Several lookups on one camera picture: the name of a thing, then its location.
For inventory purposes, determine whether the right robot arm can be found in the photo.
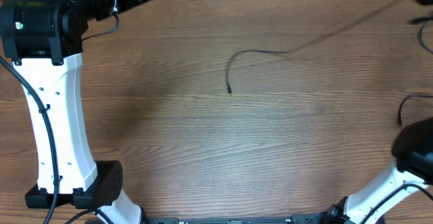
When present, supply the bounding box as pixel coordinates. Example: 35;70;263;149
286;94;432;224

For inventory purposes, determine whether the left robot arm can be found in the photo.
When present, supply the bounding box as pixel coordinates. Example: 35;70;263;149
1;0;151;223

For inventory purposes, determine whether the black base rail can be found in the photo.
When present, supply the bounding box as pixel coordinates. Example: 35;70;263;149
145;212;386;224

